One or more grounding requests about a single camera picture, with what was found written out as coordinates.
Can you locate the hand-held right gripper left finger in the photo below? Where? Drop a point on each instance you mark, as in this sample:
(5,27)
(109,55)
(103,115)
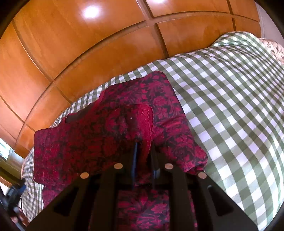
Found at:
(135,160)

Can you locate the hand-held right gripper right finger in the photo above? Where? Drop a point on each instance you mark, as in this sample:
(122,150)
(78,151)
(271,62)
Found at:
(155,168)

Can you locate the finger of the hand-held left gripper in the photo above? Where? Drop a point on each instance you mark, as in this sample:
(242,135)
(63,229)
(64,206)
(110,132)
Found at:
(22,187)

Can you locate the red patterned knit garment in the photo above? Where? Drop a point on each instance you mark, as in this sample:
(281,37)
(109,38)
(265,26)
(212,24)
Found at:
(99,133)

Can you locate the person's left hand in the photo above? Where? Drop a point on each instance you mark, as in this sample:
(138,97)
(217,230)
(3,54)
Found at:
(21,218)

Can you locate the green checked bed sheet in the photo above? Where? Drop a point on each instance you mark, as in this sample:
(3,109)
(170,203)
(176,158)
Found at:
(233,111)

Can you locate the wooden wardrobe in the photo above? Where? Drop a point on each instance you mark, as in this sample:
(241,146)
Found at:
(66,55)

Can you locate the floral bedspread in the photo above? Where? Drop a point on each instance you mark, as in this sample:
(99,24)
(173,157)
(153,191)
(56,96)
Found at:
(274,50)

